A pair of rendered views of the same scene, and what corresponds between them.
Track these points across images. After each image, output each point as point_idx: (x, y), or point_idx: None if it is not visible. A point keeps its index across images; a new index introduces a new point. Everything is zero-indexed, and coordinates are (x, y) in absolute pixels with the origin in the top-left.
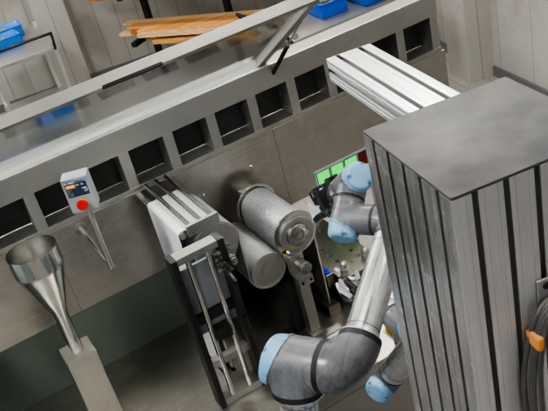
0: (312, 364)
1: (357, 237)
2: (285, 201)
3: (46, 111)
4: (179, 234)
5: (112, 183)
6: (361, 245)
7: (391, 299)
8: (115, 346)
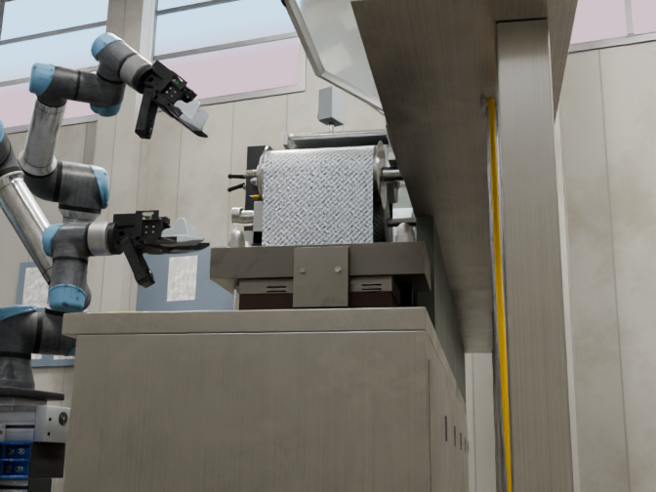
0: (57, 171)
1: (90, 105)
2: (319, 151)
3: (295, 29)
4: None
5: None
6: (269, 246)
7: (102, 222)
8: None
